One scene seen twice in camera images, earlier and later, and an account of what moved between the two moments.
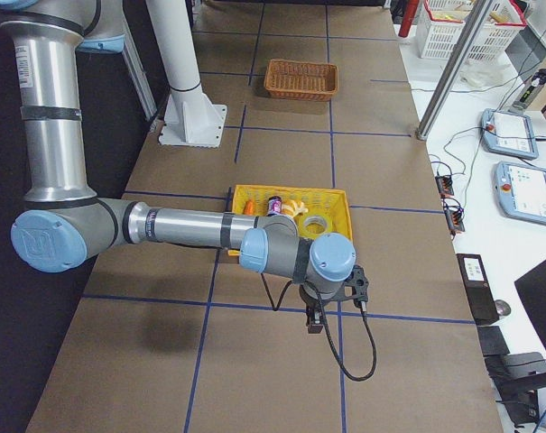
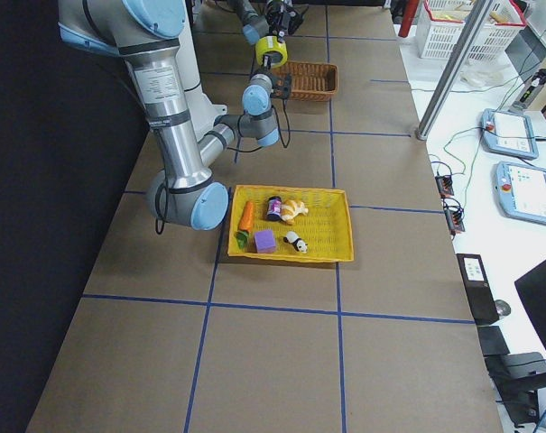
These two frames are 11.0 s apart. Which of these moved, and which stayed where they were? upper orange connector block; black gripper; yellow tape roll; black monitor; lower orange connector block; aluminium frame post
Moved: black gripper; yellow tape roll
Stayed: black monitor; aluminium frame post; upper orange connector block; lower orange connector block
